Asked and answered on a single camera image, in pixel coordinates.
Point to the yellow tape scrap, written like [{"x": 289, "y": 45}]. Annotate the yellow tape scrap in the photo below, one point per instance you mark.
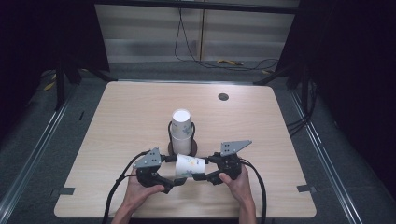
[
  {"x": 266, "y": 72},
  {"x": 49, "y": 86},
  {"x": 229, "y": 62}
]

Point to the plain white paper cup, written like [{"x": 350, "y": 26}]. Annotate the plain white paper cup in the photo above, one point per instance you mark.
[{"x": 181, "y": 145}]

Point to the dark round cup holder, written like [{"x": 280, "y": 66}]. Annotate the dark round cup holder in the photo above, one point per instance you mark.
[{"x": 193, "y": 148}]

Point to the white printed paper cup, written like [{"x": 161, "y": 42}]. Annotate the white printed paper cup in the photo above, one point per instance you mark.
[
  {"x": 190, "y": 166},
  {"x": 181, "y": 124}
]

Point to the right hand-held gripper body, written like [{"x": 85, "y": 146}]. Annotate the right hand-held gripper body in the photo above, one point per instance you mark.
[{"x": 229, "y": 165}]

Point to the person's left hand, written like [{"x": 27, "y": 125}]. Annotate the person's left hand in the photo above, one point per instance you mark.
[{"x": 138, "y": 194}]

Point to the dark round table grommet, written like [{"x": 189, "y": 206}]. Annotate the dark round table grommet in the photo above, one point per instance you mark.
[{"x": 223, "y": 96}]

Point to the grey tape strip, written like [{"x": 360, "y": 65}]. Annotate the grey tape strip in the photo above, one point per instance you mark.
[
  {"x": 305, "y": 188},
  {"x": 66, "y": 191}
]

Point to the person's right hand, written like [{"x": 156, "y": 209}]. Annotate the person's right hand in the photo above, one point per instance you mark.
[{"x": 238, "y": 186}]

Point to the metal floor rail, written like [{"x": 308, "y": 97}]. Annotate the metal floor rail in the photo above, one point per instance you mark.
[
  {"x": 37, "y": 146},
  {"x": 323, "y": 155}
]

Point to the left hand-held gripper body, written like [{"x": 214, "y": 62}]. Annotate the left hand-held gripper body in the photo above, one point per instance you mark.
[{"x": 149, "y": 169}]

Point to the black overhead beam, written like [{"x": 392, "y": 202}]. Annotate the black overhead beam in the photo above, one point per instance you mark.
[{"x": 199, "y": 5}]

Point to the dark curtain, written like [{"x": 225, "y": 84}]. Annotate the dark curtain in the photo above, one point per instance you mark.
[
  {"x": 37, "y": 46},
  {"x": 351, "y": 77}
]

